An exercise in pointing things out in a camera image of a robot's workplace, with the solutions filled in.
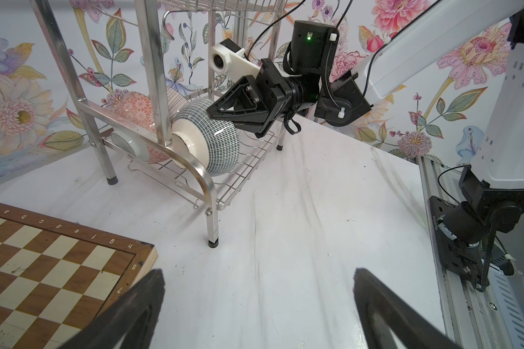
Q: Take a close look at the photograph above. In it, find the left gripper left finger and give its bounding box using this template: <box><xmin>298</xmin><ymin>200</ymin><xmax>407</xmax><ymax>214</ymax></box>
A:
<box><xmin>61</xmin><ymin>269</ymin><xmax>165</xmax><ymax>349</ymax></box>

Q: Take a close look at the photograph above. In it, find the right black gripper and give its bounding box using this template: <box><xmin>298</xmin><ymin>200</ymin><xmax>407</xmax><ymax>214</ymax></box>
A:
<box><xmin>208</xmin><ymin>21</ymin><xmax>371</xmax><ymax>138</ymax></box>

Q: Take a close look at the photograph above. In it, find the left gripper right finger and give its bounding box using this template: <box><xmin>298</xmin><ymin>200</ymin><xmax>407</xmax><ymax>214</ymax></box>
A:
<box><xmin>353</xmin><ymin>268</ymin><xmax>458</xmax><ymax>348</ymax></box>

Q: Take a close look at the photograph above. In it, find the dark patterned plate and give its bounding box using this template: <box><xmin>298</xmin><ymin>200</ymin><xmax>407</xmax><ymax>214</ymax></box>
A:
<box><xmin>171</xmin><ymin>98</ymin><xmax>240</xmax><ymax>177</ymax></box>

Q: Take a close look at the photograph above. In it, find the pink striped bowl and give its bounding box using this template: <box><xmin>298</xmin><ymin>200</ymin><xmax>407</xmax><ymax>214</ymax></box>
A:
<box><xmin>166</xmin><ymin>87</ymin><xmax>189</xmax><ymax>122</ymax></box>

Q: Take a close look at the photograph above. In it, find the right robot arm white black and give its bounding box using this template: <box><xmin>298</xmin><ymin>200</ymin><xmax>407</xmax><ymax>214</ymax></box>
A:
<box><xmin>208</xmin><ymin>1</ymin><xmax>524</xmax><ymax>290</ymax></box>

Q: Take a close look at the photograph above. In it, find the silver two-tier dish rack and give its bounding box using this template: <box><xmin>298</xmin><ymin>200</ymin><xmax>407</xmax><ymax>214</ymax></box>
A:
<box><xmin>29</xmin><ymin>0</ymin><xmax>289</xmax><ymax>249</ymax></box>

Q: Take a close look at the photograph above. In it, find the wooden folded chessboard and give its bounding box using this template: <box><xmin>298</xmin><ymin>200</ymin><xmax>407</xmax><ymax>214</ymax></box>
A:
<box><xmin>0</xmin><ymin>203</ymin><xmax>158</xmax><ymax>348</ymax></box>

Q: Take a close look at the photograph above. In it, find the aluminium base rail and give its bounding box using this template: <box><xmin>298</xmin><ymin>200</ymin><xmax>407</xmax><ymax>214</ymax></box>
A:
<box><xmin>417</xmin><ymin>157</ymin><xmax>524</xmax><ymax>348</ymax></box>

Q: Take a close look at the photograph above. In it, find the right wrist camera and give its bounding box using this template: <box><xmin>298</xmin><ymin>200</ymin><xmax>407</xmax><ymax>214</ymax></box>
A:
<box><xmin>208</xmin><ymin>39</ymin><xmax>260</xmax><ymax>84</ymax></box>

